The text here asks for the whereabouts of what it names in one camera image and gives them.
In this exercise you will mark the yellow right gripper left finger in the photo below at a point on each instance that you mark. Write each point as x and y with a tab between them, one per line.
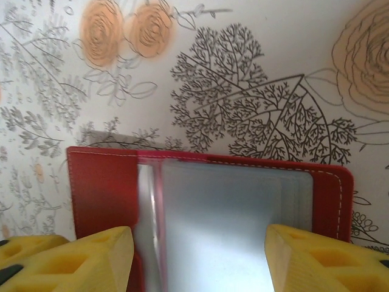
76	264

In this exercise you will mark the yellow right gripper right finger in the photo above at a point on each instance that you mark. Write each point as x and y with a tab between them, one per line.
328	267

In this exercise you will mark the red leather card holder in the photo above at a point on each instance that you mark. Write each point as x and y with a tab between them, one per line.
100	188

